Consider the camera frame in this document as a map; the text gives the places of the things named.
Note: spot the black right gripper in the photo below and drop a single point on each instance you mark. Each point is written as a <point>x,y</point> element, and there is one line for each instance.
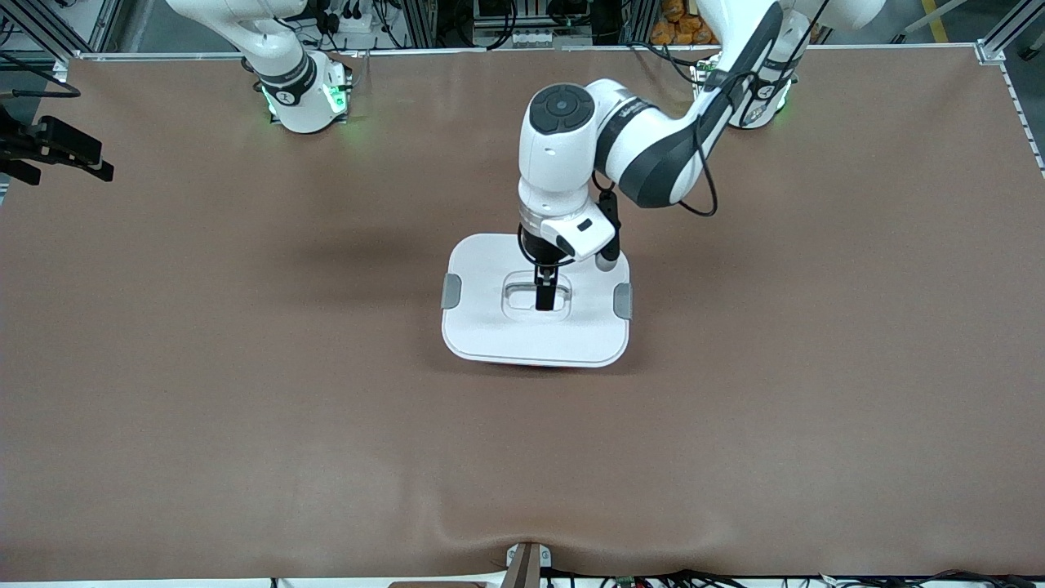
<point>55,142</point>

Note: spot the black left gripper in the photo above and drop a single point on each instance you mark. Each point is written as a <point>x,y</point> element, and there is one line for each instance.
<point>540,248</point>

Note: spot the white box lid grey latches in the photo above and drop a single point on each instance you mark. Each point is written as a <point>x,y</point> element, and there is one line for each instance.
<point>490,335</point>

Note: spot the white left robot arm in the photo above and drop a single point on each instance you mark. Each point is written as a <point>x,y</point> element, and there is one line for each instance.
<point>555,163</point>

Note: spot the table cover mat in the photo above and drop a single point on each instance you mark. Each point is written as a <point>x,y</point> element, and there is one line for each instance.
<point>326,457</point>

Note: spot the orange snack pile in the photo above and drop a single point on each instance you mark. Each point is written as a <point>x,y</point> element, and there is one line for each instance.
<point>678,24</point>

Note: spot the white power strip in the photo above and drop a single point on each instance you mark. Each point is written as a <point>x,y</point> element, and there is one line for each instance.
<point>351,23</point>

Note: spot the silver table edge rail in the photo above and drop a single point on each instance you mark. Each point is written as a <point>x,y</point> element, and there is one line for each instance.
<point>898,46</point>
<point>163,55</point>

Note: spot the aluminium frame strut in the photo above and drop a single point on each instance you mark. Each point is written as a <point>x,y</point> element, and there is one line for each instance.
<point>106,20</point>
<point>1012,24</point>

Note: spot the front camera mount post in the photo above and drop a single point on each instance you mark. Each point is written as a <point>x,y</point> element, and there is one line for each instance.
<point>526,567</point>

